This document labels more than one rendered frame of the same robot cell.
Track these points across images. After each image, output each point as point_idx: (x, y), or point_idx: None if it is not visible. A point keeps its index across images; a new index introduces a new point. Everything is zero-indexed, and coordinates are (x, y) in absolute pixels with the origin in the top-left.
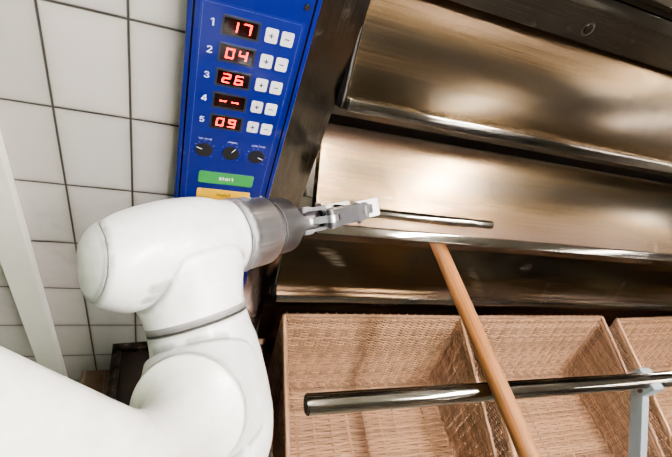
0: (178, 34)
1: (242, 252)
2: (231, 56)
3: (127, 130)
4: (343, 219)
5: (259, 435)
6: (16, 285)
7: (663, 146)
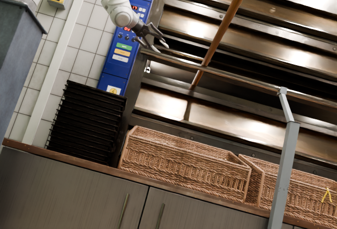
0: None
1: None
2: None
3: (101, 33)
4: (154, 27)
5: (130, 9)
6: (44, 85)
7: (273, 54)
